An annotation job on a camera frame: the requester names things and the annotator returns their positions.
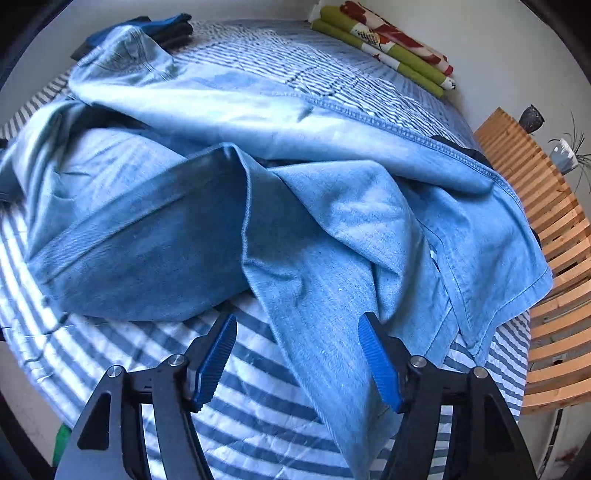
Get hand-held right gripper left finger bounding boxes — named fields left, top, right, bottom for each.
left=55, top=314, right=238, bottom=480

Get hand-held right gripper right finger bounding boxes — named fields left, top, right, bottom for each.
left=358, top=312, right=539, bottom=480

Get light blue denim pants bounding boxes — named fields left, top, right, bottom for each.
left=0, top=28, right=554, bottom=480

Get blue white striped quilt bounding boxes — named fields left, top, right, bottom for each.
left=0, top=18, right=532, bottom=480

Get green cloth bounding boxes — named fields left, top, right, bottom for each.
left=53, top=425, right=75, bottom=468

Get black yellow striped garment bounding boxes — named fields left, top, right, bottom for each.
left=431, top=135, right=492, bottom=168

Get grey plant pot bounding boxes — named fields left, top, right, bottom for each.
left=549, top=137, right=578, bottom=174

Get dark vase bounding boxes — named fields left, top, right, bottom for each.
left=518, top=105, right=546, bottom=134

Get thin leafed plant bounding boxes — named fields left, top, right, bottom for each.
left=567, top=111, right=591, bottom=190

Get green floral folded blanket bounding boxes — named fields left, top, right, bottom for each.
left=311, top=0, right=457, bottom=99

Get dark grey folded garment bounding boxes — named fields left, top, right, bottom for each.
left=71, top=16, right=195, bottom=61

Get blue striped folded garment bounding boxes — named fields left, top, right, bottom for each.
left=139, top=14, right=192, bottom=37

